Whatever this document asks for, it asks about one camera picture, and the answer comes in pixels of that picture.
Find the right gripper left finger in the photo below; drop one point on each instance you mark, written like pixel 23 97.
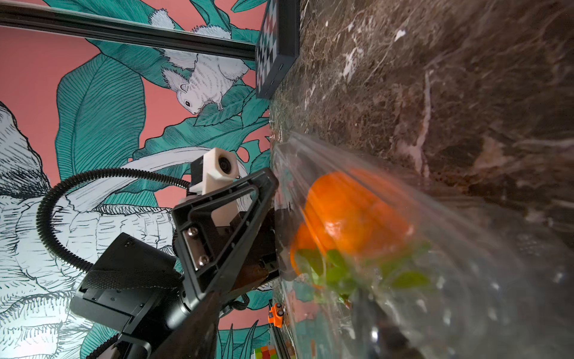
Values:
pixel 197 336

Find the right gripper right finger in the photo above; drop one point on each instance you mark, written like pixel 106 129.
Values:
pixel 377 334

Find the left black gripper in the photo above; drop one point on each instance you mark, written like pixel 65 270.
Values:
pixel 224 244

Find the clear clamshell container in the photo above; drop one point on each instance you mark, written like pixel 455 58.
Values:
pixel 475 281

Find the orange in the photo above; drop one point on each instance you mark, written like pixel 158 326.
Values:
pixel 342 214

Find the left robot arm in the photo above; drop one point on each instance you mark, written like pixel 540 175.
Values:
pixel 79 237

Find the colourful rubik cube front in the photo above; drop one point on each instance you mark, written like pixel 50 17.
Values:
pixel 265 352

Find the black white checkerboard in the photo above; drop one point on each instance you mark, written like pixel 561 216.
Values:
pixel 278 45

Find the left black frame post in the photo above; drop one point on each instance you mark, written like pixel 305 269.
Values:
pixel 66 22

